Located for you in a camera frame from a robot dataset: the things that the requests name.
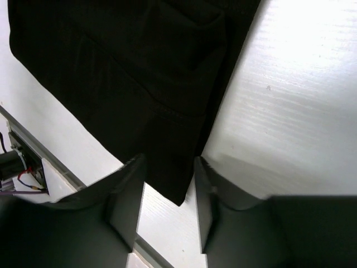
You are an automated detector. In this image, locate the black skirt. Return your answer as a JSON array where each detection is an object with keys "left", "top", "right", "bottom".
[{"left": 8, "top": 1, "right": 259, "bottom": 205}]

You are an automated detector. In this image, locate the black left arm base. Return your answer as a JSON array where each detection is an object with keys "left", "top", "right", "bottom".
[{"left": 1, "top": 131, "right": 49, "bottom": 196}]

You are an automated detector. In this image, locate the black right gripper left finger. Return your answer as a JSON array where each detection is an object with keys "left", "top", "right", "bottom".
[{"left": 1, "top": 154, "right": 147, "bottom": 268}]

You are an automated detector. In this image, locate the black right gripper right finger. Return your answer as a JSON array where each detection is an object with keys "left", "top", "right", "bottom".
[{"left": 194, "top": 157, "right": 356, "bottom": 267}]

